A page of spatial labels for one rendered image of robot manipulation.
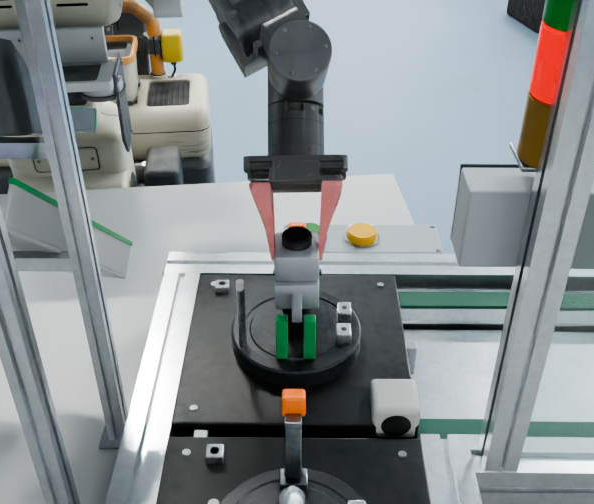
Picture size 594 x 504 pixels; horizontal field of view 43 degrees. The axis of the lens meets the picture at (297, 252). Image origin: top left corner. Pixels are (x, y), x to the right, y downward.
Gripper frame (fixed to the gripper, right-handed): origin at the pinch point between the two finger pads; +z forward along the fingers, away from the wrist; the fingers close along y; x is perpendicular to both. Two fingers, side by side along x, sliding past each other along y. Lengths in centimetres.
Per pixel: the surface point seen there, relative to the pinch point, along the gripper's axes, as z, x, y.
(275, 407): 15.4, 0.5, -2.3
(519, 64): -131, 323, 114
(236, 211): -11, 48, -11
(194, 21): -179, 372, -71
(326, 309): 5.6, 8.9, 3.0
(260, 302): 4.7, 9.7, -4.4
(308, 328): 7.6, 0.2, 1.1
